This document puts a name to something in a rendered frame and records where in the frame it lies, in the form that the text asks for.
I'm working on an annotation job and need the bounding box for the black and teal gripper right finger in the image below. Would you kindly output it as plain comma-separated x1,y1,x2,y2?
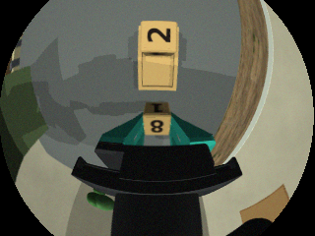
169,112,216,151

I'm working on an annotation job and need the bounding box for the tan wooden tray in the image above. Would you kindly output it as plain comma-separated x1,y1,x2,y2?
138,26,178,90

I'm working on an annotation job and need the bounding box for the tan wooden number cube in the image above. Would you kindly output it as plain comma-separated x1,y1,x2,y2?
143,102,171,135
140,21,177,56

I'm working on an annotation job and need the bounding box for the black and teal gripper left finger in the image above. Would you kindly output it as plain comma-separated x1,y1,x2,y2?
99,112,145,146

